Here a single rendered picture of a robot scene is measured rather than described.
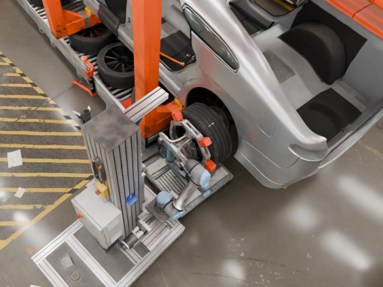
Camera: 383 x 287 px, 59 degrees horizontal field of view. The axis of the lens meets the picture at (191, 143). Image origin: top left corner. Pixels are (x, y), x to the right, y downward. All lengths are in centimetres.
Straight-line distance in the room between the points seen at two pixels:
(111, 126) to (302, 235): 285
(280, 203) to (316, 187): 55
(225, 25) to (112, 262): 244
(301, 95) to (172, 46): 166
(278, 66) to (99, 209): 256
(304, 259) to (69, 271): 247
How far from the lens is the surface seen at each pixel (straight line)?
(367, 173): 507
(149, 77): 308
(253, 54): 291
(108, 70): 450
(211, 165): 327
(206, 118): 320
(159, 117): 371
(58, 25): 486
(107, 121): 208
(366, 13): 145
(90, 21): 508
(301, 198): 444
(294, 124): 277
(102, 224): 263
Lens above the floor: 369
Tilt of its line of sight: 56 degrees down
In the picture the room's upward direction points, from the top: 12 degrees clockwise
